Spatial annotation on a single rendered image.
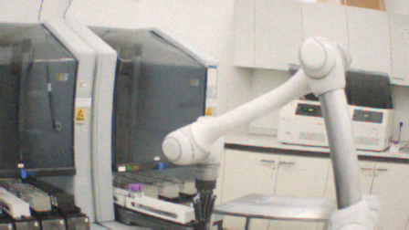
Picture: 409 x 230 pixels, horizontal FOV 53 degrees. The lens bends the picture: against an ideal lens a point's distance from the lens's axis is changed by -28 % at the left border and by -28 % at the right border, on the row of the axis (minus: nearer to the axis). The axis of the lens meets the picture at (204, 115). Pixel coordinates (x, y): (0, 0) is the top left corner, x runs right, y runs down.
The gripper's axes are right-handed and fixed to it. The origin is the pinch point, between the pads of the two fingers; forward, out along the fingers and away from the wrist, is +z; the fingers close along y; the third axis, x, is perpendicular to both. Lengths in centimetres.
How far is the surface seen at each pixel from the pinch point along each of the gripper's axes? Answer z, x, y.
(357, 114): -39, -9, -233
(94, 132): -32, -40, 19
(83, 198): -5.8, -39.3, 27.8
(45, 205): -4, -38, 54
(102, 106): -42, -39, 14
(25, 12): -99, -150, 1
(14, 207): -6, -34, 75
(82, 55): -62, -39, 30
